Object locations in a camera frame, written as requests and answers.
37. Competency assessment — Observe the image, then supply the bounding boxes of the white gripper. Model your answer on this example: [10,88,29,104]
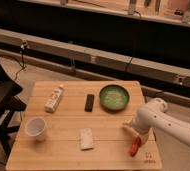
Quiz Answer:
[122,120,149,145]

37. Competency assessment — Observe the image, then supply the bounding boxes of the black office chair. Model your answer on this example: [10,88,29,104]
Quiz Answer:
[0,64,26,156]

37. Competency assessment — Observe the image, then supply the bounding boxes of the white paper cup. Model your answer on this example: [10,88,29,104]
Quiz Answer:
[25,117,47,141]

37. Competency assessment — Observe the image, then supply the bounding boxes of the white plastic bottle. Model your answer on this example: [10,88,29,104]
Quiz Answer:
[44,84,64,113]

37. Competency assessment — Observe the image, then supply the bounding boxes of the green bowl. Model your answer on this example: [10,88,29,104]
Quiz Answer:
[99,84,130,111]

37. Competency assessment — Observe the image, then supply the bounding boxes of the black remote control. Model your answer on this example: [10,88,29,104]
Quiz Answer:
[85,94,94,112]

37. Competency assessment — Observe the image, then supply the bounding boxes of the black hanging cable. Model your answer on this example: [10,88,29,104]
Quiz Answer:
[13,40,28,82]

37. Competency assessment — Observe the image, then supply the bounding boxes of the white folded cloth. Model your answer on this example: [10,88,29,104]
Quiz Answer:
[80,128,94,150]

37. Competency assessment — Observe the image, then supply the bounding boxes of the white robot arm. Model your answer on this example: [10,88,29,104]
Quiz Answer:
[123,98,190,147]

